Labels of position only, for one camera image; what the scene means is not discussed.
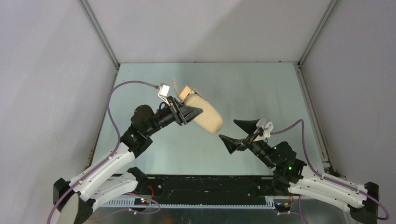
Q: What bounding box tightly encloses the grey slotted cable duct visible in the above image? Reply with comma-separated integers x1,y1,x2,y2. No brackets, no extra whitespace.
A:
100,197,275,209

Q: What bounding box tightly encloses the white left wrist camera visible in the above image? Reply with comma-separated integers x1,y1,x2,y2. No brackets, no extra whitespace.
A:
157,83,170,102

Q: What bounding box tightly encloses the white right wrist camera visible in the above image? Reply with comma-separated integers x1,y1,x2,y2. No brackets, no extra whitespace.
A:
255,118,274,140

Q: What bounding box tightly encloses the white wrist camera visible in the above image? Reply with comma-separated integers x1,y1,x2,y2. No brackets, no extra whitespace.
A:
157,83,170,102
255,118,274,140

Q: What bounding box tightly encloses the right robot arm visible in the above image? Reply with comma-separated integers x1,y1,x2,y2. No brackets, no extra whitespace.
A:
219,119,379,224

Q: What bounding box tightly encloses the aluminium frame rail right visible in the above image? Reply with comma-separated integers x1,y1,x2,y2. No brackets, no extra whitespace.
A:
295,0,339,163

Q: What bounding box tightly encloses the beige umbrella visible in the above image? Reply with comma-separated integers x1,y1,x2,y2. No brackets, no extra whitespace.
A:
172,79,224,134

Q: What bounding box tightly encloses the aluminium frame rail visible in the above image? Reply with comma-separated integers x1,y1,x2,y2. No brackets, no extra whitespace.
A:
78,0,120,70
295,0,339,163

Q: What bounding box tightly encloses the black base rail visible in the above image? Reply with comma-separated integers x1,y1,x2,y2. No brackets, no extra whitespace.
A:
132,175,289,205

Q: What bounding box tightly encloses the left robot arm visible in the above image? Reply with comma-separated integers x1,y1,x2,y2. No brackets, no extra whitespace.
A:
53,96,203,224

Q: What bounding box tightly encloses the aluminium frame rail left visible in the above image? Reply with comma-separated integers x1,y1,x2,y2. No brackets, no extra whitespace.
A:
78,0,120,70

